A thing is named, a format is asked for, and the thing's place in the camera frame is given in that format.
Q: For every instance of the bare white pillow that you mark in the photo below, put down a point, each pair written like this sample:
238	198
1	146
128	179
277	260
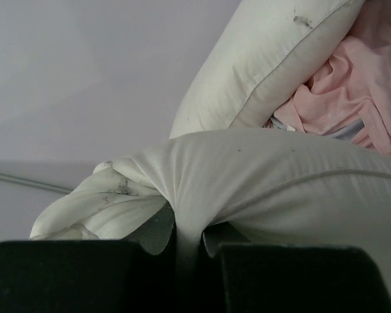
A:
267	50

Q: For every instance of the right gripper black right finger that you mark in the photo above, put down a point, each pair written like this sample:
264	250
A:
237	275

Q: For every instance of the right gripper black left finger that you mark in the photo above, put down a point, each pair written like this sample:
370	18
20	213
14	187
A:
133	274

